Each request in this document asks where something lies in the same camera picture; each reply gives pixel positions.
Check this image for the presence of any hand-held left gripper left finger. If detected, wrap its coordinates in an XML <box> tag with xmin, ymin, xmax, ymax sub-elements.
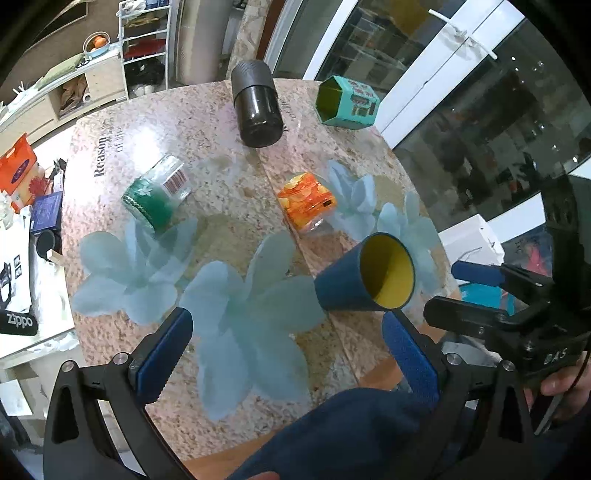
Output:
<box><xmin>44</xmin><ymin>307</ymin><xmax>195</xmax><ymax>480</ymax></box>

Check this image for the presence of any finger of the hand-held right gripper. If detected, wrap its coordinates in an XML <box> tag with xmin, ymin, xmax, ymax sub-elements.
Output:
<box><xmin>423</xmin><ymin>295</ymin><xmax>532</xmax><ymax>354</ymax></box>
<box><xmin>451</xmin><ymin>260</ymin><xmax>555</xmax><ymax>298</ymax></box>

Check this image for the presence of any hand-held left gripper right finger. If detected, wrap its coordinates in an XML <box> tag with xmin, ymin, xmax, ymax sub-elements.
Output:
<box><xmin>382</xmin><ymin>311</ymin><xmax>546</xmax><ymax>480</ymax></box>

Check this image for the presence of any blue cone cup yellow inside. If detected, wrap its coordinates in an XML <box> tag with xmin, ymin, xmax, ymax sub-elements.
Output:
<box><xmin>314</xmin><ymin>233</ymin><xmax>416</xmax><ymax>312</ymax></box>

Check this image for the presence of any green clear glass cup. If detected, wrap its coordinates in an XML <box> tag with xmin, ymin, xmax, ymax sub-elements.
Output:
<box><xmin>121</xmin><ymin>154</ymin><xmax>192</xmax><ymax>232</ymax></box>

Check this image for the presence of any orange printed glass cup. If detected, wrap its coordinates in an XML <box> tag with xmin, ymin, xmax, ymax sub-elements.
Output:
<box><xmin>277</xmin><ymin>172</ymin><xmax>338</xmax><ymax>234</ymax></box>

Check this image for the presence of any teal hexagonal printed cup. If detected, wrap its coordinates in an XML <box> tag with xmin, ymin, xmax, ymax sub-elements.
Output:
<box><xmin>315</xmin><ymin>75</ymin><xmax>382</xmax><ymax>130</ymax></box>

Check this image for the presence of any black cylindrical cup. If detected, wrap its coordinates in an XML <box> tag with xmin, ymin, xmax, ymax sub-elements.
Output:
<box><xmin>230</xmin><ymin>60</ymin><xmax>284</xmax><ymax>148</ymax></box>

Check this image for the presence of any person's right hand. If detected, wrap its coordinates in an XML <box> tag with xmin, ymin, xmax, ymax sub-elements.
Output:
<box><xmin>538</xmin><ymin>357</ymin><xmax>591</xmax><ymax>418</ymax></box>

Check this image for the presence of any person's dark blue trouser leg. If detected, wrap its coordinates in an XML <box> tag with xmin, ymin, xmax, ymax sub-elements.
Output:
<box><xmin>228</xmin><ymin>388</ymin><xmax>467</xmax><ymax>480</ymax></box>

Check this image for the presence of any black zippo box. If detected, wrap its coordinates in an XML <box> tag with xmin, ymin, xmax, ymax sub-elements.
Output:
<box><xmin>0</xmin><ymin>261</ymin><xmax>37</xmax><ymax>337</ymax></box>

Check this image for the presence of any small black mug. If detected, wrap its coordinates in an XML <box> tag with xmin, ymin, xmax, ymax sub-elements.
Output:
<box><xmin>37</xmin><ymin>229</ymin><xmax>62</xmax><ymax>262</ymax></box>

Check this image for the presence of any dark blue box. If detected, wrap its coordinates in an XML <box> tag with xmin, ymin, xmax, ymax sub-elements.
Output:
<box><xmin>30</xmin><ymin>190</ymin><xmax>64</xmax><ymax>234</ymax></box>

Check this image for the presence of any orange and white packet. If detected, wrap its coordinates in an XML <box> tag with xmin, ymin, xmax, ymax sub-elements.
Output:
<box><xmin>0</xmin><ymin>133</ymin><xmax>38</xmax><ymax>214</ymax></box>

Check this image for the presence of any white shelf unit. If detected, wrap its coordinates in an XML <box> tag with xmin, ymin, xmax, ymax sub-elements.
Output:
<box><xmin>0</xmin><ymin>46</ymin><xmax>129</xmax><ymax>148</ymax></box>

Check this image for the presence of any green cloth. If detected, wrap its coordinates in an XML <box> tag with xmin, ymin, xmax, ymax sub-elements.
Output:
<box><xmin>36</xmin><ymin>52</ymin><xmax>92</xmax><ymax>89</ymax></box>

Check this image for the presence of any grey rolled mat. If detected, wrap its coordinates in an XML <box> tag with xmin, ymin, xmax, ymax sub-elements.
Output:
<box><xmin>177</xmin><ymin>0</ymin><xmax>244</xmax><ymax>86</ymax></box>

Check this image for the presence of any bowl of oranges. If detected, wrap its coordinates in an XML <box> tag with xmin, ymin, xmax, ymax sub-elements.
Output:
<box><xmin>83</xmin><ymin>33</ymin><xmax>112</xmax><ymax>59</ymax></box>

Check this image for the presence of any white door handle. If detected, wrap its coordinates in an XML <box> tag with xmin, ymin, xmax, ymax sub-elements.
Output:
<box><xmin>428</xmin><ymin>9</ymin><xmax>498</xmax><ymax>61</ymax></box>

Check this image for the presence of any white wire rack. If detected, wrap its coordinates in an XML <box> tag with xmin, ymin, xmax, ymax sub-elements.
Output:
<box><xmin>117</xmin><ymin>0</ymin><xmax>182</xmax><ymax>100</ymax></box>

